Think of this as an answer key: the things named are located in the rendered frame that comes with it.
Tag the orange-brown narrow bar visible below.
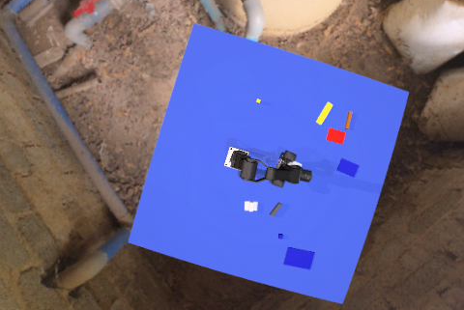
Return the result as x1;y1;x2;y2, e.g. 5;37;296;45
345;112;353;129

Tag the red rectangular block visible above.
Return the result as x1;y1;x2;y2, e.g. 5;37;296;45
327;128;345;145

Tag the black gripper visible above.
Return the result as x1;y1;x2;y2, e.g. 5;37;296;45
272;151;296;188

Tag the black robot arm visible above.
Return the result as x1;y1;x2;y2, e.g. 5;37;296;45
229;150;312;184

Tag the yellow flat bar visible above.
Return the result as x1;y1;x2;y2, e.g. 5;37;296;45
316;103;333;125

